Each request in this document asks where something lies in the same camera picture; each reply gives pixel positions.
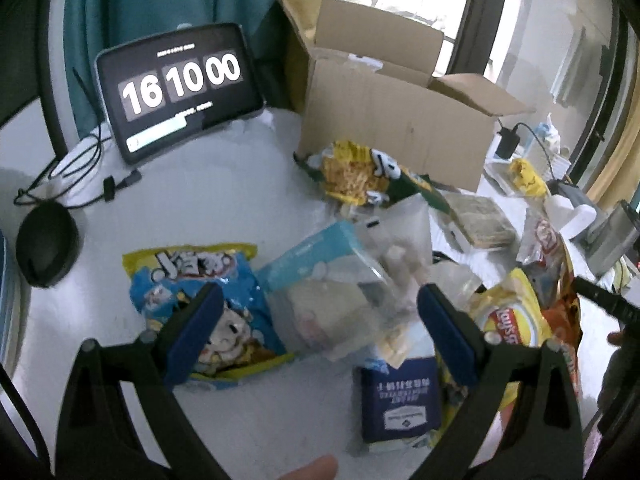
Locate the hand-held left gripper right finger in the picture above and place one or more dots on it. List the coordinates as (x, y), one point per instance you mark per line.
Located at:
(445, 335)

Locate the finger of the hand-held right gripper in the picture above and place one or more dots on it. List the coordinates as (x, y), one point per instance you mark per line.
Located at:
(607, 302)

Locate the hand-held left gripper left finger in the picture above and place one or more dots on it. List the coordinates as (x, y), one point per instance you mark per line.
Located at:
(197, 332)

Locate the orange chips bag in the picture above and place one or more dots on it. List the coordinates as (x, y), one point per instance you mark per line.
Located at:
(565, 320)

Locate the blue and yellow candy bag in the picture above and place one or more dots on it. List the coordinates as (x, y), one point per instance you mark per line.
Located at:
(165, 280)

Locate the yellow chips bag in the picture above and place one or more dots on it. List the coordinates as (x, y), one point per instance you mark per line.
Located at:
(510, 320)

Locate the navy blue box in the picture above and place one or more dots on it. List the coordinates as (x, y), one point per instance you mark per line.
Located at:
(400, 400)

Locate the clear plastic bag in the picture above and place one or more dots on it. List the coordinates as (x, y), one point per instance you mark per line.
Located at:
(405, 230)

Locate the light blue snack package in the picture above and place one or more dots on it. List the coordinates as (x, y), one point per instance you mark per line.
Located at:
(320, 280)

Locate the green and yellow snack bag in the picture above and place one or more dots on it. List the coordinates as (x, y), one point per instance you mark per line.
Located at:
(350, 175)

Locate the cardboard box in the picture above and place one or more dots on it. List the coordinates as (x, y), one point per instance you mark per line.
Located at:
(400, 125)

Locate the person's left hand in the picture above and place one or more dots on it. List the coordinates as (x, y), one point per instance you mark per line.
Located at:
(307, 470)

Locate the grey metal container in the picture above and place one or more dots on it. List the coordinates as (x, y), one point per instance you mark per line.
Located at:
(612, 235)

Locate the white plastic object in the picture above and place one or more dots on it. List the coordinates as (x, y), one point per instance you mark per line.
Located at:
(570, 215)

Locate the yellow crumpled wrapper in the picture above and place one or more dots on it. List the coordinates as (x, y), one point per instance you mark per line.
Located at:
(525, 175)

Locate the black round puck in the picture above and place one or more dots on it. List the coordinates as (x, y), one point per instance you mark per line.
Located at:
(47, 242)

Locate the black power adapter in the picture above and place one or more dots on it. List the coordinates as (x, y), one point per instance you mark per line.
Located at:
(507, 140)

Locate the tablet with clock display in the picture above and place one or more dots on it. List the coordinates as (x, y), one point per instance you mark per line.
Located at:
(175, 85)

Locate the black window frame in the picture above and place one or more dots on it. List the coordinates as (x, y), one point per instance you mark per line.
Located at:
(480, 10)

